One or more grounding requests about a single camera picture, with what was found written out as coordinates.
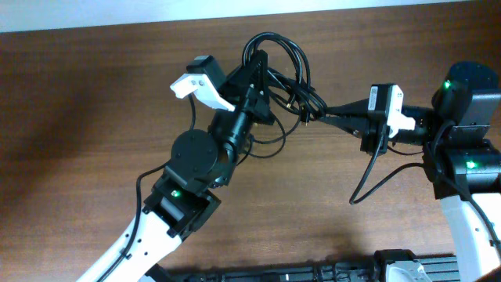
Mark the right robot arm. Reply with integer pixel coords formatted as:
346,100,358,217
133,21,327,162
320,61,500,281

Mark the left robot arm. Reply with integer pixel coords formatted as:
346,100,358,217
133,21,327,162
80,50,274,281

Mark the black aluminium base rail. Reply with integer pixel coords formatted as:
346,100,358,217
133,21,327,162
140,249,460,282

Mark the black usb cable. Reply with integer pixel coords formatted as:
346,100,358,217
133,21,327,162
234,31,330,160

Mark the left camera cable black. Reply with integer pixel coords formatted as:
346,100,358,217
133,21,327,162
93,93,196,282

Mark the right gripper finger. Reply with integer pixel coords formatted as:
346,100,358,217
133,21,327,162
319,116,369,138
325,98,369,117

